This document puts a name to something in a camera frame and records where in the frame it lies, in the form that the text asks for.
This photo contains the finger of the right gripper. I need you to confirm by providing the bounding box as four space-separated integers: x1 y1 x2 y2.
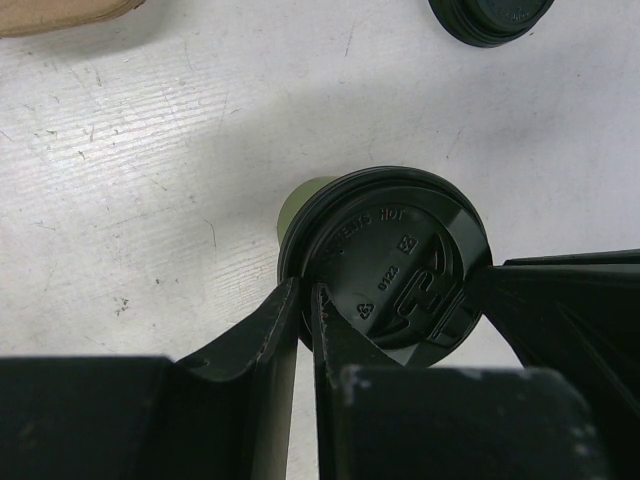
466 250 639 479

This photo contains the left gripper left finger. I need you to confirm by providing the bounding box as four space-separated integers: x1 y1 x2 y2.
1 279 300 479

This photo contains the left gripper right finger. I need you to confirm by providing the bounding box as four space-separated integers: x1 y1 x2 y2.
310 284 610 479

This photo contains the black plastic cup lid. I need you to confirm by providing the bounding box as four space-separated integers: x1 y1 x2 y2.
277 166 492 367

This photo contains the green paper coffee cup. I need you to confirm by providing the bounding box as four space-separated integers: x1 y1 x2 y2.
276 176 337 245

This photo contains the brown cardboard cup carrier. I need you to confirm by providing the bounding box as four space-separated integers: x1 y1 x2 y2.
1 0 145 38

